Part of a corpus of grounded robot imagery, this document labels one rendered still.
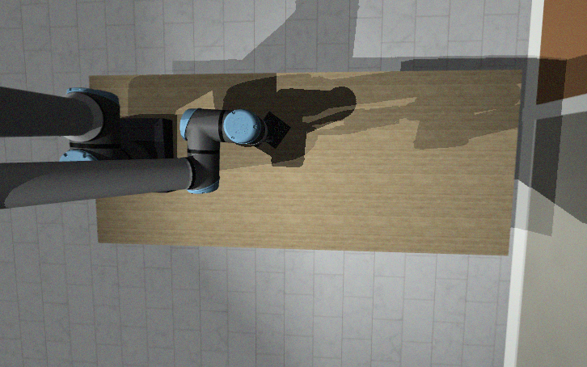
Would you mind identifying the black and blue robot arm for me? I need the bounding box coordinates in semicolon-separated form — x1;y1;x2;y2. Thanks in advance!
0;86;268;209

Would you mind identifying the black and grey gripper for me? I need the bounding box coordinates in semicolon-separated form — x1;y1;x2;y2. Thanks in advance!
254;120;275;147

